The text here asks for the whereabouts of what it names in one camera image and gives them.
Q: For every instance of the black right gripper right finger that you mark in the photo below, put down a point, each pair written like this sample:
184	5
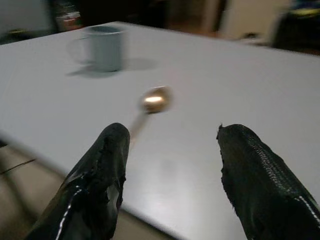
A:
262	180

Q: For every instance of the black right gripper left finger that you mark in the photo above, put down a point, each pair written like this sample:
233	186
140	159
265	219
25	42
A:
92	185

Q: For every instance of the metal spoon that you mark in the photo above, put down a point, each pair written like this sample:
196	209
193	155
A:
155	100

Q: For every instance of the grey enamel mug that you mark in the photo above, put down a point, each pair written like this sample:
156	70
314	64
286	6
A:
103	48

